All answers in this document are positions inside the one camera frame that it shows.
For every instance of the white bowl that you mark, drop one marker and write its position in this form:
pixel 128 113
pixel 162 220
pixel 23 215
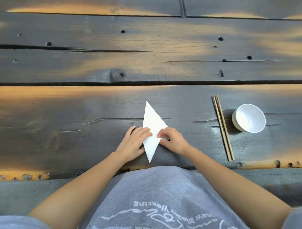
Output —
pixel 250 118

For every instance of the person's right forearm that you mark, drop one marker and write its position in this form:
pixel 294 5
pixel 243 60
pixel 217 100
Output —
pixel 236 186

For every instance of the grey printed t-shirt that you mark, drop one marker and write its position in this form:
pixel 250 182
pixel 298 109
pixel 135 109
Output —
pixel 162 198

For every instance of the person's left hand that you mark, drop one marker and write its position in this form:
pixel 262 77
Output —
pixel 131 145

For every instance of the person's left little finger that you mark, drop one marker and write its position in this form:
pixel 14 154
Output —
pixel 130 132

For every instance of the wooden chopstick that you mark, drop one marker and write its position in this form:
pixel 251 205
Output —
pixel 221 128
pixel 225 127

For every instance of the person's right hand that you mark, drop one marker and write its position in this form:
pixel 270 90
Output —
pixel 175 141

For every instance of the person's left thumb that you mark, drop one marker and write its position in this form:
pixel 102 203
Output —
pixel 141 149

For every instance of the person's right thumb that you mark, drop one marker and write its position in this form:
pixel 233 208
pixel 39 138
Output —
pixel 164 142

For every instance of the white paper napkin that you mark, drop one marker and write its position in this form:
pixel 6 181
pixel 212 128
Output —
pixel 152 118

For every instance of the person's left forearm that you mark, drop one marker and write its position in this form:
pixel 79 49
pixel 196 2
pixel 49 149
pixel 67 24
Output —
pixel 89 188

